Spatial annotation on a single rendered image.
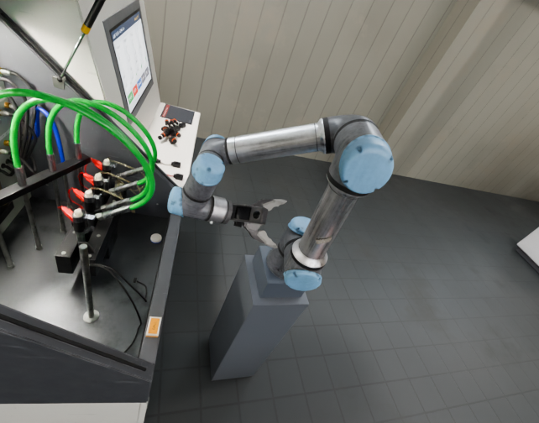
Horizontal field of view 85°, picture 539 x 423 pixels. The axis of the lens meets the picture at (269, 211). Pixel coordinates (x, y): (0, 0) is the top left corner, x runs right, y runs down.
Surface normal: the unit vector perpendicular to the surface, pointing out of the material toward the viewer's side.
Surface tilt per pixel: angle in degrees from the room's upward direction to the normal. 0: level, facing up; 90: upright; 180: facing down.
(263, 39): 90
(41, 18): 90
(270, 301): 0
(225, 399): 0
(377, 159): 83
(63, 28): 90
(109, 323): 0
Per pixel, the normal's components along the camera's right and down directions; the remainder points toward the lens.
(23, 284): 0.32, -0.71
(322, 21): 0.20, 0.69
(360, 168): 0.00, 0.54
